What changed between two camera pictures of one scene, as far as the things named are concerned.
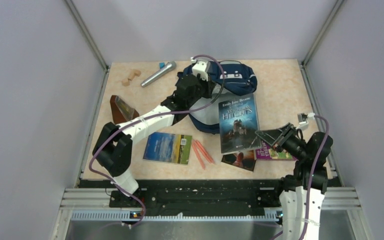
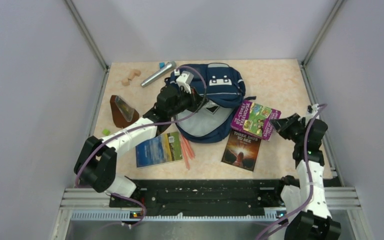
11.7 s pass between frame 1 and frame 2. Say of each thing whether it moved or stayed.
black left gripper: moved
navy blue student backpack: moved
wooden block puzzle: stayed
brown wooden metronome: stayed
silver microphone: stayed
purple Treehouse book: moved
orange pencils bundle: moved
